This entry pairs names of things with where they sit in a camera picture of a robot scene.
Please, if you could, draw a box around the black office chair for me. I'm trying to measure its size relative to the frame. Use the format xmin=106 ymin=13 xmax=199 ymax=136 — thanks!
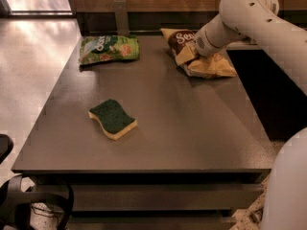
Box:
xmin=0 ymin=133 xmax=75 ymax=230

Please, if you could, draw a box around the grey metal bracket left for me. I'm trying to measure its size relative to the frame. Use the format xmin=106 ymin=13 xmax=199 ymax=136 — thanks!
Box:
xmin=113 ymin=0 xmax=130 ymax=35

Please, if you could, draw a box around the brown and yellow chip bag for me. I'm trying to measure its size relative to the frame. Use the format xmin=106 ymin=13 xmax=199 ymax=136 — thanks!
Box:
xmin=160 ymin=28 xmax=236 ymax=79

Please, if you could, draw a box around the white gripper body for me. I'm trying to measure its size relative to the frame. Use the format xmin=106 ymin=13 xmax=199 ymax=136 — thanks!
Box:
xmin=194 ymin=15 xmax=246 ymax=58

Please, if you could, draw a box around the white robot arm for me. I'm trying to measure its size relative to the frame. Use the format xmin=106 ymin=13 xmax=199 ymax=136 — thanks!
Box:
xmin=176 ymin=0 xmax=307 ymax=230

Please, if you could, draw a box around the green chip bag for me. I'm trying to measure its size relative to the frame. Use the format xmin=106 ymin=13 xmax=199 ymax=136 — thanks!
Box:
xmin=79 ymin=35 xmax=140 ymax=65

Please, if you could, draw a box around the grey table drawer front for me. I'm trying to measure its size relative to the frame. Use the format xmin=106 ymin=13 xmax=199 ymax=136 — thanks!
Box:
xmin=72 ymin=184 xmax=262 ymax=212

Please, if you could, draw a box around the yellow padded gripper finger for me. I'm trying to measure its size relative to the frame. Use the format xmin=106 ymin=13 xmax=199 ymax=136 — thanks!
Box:
xmin=175 ymin=44 xmax=199 ymax=65

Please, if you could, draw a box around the green and yellow sponge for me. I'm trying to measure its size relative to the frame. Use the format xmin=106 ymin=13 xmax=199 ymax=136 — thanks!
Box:
xmin=88 ymin=99 xmax=137 ymax=141

